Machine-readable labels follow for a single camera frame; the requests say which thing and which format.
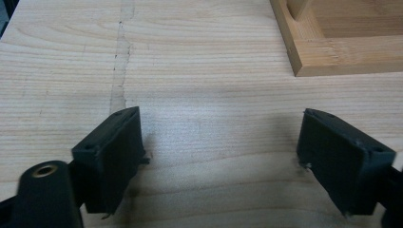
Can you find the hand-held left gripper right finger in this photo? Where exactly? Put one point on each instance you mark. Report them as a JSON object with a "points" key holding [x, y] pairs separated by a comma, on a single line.
{"points": [[339, 161]]}

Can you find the wooden shoe rack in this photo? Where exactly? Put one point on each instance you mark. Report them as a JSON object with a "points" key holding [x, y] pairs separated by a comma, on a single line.
{"points": [[332, 60]]}

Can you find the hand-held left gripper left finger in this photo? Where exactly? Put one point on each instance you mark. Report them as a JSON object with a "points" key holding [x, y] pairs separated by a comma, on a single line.
{"points": [[107, 164]]}

